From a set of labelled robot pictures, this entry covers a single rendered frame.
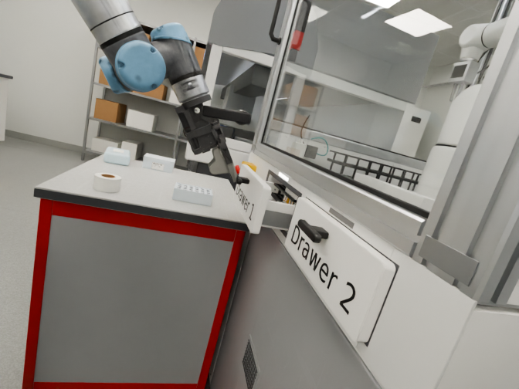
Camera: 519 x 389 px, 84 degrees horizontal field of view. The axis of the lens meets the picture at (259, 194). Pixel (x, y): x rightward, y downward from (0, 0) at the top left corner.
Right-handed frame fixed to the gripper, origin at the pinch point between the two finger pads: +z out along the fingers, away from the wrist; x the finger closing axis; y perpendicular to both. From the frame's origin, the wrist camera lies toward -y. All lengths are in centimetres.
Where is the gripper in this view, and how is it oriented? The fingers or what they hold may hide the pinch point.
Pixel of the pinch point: (235, 174)
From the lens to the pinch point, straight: 74.1
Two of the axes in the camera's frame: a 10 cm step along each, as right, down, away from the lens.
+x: 2.2, 2.7, -9.4
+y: -9.2, 3.8, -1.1
